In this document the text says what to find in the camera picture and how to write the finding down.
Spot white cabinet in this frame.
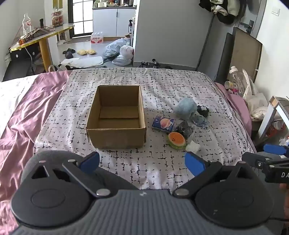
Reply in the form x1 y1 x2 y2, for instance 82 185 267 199
92 7 137 38

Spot small blue knitted piece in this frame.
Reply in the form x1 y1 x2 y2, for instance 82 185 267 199
192 114 209 127

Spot pink pack of water bottles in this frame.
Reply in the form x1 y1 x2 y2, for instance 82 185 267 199
90 32 104 45

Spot light blue fluffy plush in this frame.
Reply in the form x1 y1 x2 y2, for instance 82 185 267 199
173 97 199 120

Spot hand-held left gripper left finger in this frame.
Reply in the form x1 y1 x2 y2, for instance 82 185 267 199
30 151 111 198

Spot black framed glass door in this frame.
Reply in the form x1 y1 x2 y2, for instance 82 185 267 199
72 0 94 36

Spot red gift bag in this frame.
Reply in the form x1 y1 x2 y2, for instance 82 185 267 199
52 8 64 29

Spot clear bottle with white cap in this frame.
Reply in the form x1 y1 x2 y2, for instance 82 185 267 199
229 66 245 96

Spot hanging clothes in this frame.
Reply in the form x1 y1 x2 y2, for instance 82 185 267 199
198 0 247 24

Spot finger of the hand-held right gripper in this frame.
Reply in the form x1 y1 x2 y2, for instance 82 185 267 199
263 143 289 157
243 152 274 172

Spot person's right hand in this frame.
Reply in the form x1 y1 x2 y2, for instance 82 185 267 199
279 183 289 215

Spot clear plastic bag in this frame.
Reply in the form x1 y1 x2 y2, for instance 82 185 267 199
111 55 133 67

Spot black board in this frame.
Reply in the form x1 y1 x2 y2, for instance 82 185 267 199
215 33 234 84

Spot grey plastic bag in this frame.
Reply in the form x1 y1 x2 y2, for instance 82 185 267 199
103 38 131 58

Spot white framed mirror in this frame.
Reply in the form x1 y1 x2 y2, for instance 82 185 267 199
257 95 289 140

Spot yellow table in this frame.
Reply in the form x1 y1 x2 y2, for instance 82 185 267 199
9 23 75 73

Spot white tissue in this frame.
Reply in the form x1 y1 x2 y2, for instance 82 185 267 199
185 140 201 152

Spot patterned tray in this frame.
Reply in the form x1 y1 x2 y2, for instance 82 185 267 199
19 27 56 43

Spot blue peach snack packet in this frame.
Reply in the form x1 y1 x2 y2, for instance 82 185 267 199
151 114 176 133

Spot metal door handle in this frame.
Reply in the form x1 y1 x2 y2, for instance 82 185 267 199
240 19 255 34

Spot orange and green squishy toy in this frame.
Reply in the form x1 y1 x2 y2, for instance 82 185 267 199
167 131 187 150

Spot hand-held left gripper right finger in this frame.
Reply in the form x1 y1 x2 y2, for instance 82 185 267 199
173 151 260 198

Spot brown board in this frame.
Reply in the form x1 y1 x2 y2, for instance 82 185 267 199
232 27 263 82

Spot white quilt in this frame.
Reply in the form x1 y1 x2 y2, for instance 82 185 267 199
0 75 38 136

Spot white cable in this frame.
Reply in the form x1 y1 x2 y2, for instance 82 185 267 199
24 46 35 75

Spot black yarn ball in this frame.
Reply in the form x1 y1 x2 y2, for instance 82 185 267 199
196 105 210 118

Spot white floor mat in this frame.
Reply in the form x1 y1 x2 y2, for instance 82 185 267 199
60 55 104 68

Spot clear plastic water bottle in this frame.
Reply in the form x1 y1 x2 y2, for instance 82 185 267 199
22 13 32 37

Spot crumpled white plastic bag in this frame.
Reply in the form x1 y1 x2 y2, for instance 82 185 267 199
247 92 269 121

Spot brown cardboard box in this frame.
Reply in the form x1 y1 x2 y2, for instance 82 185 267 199
86 85 147 150

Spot black bag with white handles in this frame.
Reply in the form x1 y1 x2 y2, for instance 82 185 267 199
47 64 73 73

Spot black item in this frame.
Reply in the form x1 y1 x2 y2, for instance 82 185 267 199
175 121 196 140

